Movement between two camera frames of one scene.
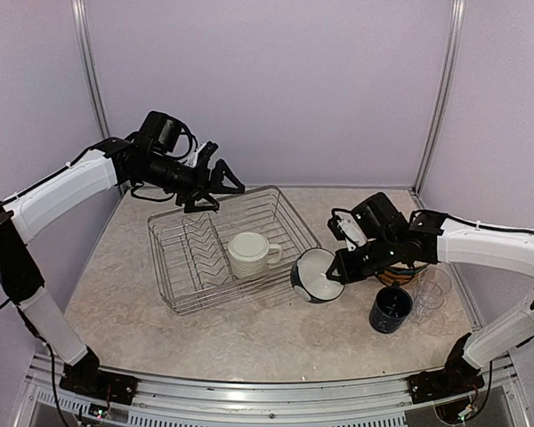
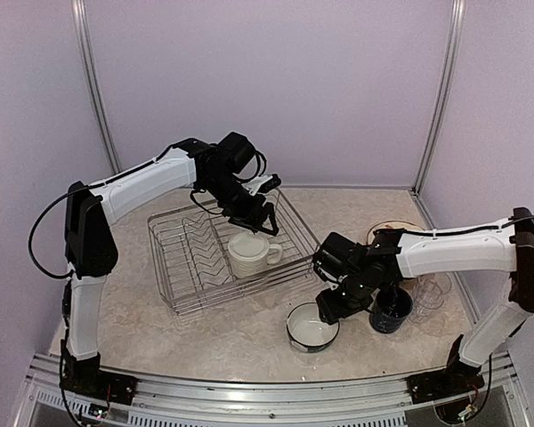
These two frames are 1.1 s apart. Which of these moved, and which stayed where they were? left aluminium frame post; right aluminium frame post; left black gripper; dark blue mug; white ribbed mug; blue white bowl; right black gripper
Moved: blue white bowl; left black gripper; right black gripper
Stayed: dark blue mug; white ribbed mug; right aluminium frame post; left aluminium frame post
